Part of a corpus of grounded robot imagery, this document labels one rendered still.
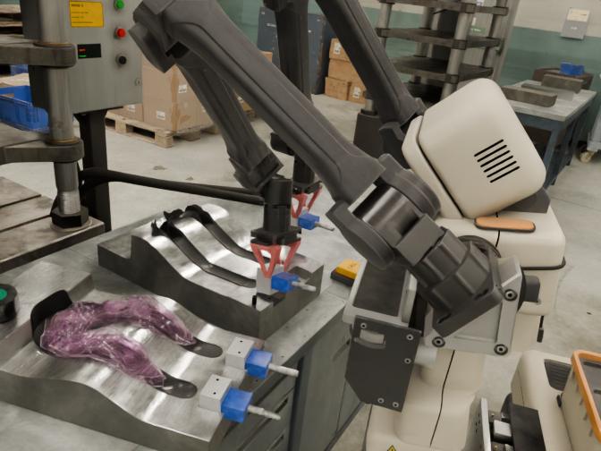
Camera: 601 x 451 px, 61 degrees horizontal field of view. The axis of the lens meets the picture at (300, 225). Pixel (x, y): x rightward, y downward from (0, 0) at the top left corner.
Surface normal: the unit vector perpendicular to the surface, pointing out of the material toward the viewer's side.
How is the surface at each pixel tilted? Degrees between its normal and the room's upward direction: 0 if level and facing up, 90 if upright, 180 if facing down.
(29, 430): 0
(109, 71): 90
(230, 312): 90
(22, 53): 90
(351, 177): 61
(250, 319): 90
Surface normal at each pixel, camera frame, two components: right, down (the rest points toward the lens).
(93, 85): 0.84, 0.31
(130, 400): 0.53, -0.71
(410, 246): 0.18, -0.04
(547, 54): -0.57, 0.30
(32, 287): 0.11, -0.90
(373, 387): -0.27, 0.39
